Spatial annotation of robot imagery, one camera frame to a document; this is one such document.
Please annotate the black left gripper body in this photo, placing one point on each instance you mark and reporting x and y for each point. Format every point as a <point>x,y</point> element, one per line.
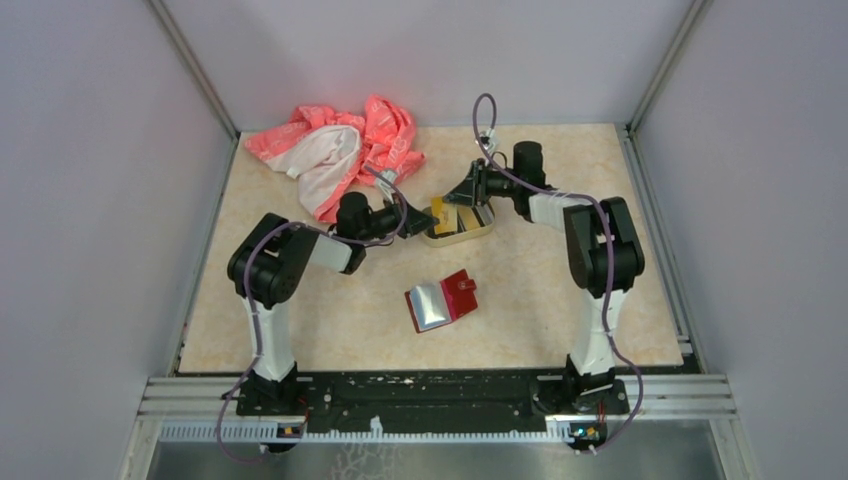
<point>387,219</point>

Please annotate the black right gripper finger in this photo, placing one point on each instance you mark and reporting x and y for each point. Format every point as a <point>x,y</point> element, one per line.
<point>478,172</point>
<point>467,193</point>

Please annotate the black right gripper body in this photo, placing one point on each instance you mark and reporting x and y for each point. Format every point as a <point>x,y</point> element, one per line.
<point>495,183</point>

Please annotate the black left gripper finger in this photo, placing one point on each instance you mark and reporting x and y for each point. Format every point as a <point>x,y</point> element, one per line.
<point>410,232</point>
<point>417,219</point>

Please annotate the red card holder wallet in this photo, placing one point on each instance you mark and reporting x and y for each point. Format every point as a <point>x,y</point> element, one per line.
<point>433,305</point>

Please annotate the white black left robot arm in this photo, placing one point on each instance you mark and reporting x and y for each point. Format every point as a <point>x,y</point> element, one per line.
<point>267,268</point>

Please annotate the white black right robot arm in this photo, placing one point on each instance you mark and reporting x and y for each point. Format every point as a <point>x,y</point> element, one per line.
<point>604,257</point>

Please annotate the beige oval card tray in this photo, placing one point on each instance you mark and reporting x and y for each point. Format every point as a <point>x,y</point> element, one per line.
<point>468,229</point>

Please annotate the pink white crumpled cloth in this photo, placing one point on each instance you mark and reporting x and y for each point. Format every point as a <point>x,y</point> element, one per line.
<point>326,151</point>

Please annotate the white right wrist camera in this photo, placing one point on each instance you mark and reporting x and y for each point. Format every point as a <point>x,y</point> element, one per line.
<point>488,141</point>

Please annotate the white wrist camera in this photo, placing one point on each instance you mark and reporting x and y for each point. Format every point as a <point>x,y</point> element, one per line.
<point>385,183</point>
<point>488,141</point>

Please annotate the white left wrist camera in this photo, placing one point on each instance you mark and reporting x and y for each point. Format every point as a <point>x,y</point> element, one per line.
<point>385,183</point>

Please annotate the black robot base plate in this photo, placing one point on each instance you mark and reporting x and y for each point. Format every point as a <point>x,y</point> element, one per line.
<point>437,401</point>

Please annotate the white slotted cable duct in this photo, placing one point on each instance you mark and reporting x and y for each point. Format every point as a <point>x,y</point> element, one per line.
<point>271,432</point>

